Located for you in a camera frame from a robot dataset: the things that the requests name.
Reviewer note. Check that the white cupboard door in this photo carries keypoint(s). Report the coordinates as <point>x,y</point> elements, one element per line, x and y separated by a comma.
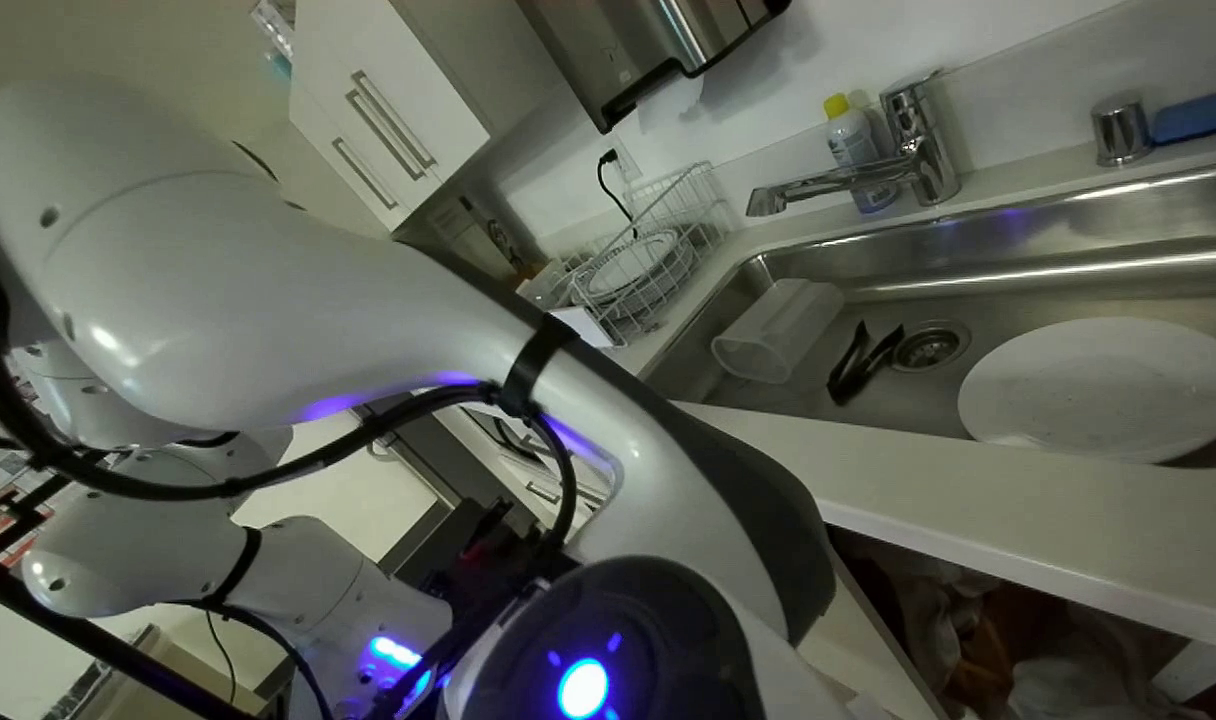
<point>883,675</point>

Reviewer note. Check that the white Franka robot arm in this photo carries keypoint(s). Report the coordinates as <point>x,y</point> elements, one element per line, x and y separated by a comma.
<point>232,292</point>

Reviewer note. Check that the plastic bags in cupboard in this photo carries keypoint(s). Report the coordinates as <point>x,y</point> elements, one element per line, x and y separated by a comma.
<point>1011,653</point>

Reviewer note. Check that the white plate in rack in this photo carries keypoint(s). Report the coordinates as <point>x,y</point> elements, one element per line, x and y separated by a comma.
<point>639,265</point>

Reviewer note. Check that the white drawer fronts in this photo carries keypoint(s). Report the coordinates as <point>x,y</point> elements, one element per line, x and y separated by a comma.
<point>529,460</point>

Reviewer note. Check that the clear plastic container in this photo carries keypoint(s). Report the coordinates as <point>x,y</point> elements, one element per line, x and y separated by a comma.
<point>773,333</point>

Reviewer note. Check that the stainless steel sink basin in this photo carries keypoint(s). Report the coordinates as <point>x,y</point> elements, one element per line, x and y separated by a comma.
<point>821,280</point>

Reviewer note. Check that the black and red cart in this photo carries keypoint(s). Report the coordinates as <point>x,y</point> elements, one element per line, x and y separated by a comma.
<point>482,562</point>

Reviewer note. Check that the black tongs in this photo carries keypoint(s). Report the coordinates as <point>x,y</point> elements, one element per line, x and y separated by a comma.
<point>850,364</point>

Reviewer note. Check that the metal sink drain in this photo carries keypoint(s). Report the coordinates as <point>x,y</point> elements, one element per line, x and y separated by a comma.
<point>931,347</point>

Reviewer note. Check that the steel paper towel dispenser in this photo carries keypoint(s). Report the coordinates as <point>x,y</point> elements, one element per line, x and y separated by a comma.
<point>634,41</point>

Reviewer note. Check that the yellow capped soap bottle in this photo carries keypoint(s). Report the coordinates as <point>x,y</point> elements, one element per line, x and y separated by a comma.
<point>850,128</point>

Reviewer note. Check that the chrome sink faucet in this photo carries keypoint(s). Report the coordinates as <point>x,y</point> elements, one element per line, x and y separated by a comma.
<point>919,134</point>

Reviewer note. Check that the large white plate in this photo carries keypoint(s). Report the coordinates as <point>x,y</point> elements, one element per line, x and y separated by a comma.
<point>1103,388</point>

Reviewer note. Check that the black stand pole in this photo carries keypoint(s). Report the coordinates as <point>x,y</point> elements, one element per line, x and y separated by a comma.
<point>90,636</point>

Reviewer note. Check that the blue sponge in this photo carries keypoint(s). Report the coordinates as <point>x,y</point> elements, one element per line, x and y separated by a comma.
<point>1203,112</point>

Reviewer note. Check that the white wall cabinet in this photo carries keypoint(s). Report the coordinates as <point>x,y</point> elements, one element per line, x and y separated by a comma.
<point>422,81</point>

